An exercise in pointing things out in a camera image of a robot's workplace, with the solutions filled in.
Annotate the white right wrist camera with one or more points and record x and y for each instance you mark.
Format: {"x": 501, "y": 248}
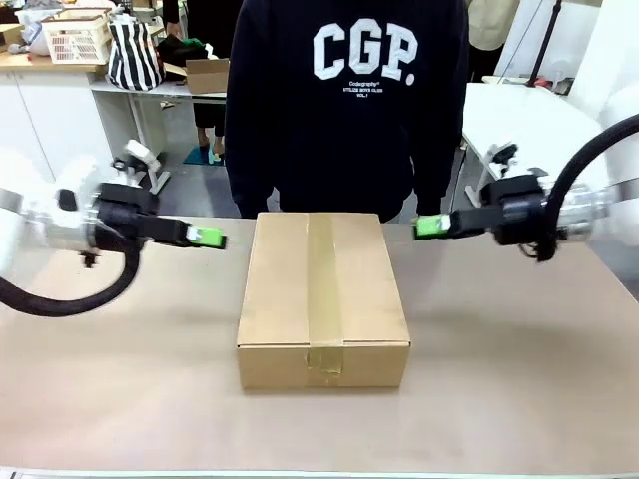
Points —
{"x": 501, "y": 157}

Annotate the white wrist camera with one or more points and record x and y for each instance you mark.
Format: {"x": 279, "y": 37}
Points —
{"x": 142, "y": 154}
{"x": 501, "y": 157}

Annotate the background person beige top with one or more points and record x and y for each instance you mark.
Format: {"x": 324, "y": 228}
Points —
{"x": 491, "y": 25}

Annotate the black stand pole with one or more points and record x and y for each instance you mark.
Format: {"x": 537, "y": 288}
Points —
{"x": 544, "y": 45}

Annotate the person left forearm navy sleeve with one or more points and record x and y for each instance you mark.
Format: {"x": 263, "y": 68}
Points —
{"x": 439, "y": 164}

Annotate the white plastic basket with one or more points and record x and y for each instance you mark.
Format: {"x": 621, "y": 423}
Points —
{"x": 75, "y": 40}

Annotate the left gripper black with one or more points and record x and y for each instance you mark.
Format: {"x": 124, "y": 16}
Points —
{"x": 122, "y": 212}

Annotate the grey table with legs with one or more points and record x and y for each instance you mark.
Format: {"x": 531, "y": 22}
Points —
{"x": 145, "y": 120}

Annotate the teal floor mat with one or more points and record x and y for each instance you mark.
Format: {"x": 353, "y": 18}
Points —
{"x": 197, "y": 157}

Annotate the background person black clothes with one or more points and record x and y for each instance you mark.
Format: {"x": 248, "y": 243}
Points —
{"x": 207, "y": 120}

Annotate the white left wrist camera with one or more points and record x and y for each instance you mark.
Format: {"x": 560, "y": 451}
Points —
{"x": 142, "y": 154}

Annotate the white cabinet desk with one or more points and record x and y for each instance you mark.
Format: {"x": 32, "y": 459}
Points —
{"x": 40, "y": 110}

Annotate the white board panel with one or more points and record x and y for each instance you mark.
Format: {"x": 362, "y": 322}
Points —
{"x": 574, "y": 30}

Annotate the black white striped bag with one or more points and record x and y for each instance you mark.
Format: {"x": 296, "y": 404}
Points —
{"x": 134, "y": 55}

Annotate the person torso navy sweatshirt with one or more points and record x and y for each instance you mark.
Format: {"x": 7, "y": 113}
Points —
{"x": 349, "y": 135}

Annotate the small open cardboard box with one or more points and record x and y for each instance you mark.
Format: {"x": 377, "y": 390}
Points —
{"x": 207, "y": 77}

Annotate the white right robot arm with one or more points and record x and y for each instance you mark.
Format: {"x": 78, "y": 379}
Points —
{"x": 584, "y": 209}

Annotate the brown cardboard box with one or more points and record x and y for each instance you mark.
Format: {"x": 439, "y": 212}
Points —
{"x": 279, "y": 289}

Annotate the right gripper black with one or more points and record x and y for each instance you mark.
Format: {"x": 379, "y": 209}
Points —
{"x": 519, "y": 209}

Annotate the person right forearm navy sleeve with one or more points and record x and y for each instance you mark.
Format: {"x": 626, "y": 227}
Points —
{"x": 249, "y": 164}

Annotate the dark clothes pile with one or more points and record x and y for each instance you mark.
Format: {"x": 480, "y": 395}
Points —
{"x": 182, "y": 50}

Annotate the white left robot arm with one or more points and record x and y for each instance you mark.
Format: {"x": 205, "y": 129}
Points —
{"x": 45, "y": 219}

